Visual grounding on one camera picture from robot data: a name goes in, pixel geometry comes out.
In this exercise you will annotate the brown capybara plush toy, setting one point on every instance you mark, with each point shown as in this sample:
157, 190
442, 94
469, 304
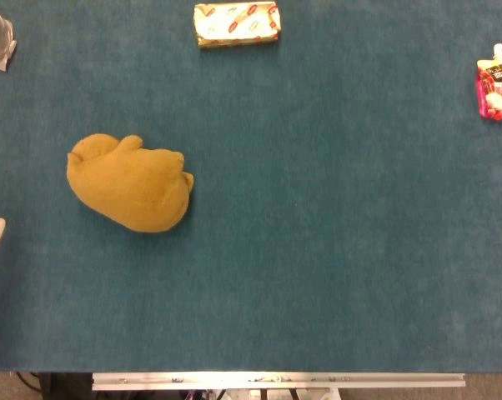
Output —
130, 187

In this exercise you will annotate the gold red wrapped snack pack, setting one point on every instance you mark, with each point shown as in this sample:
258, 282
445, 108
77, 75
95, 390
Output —
236, 24

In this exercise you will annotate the red jelly drink pouch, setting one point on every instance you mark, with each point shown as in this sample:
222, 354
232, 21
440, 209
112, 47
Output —
499, 89

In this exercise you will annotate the aluminium frame rail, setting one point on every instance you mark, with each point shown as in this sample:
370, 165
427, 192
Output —
276, 380

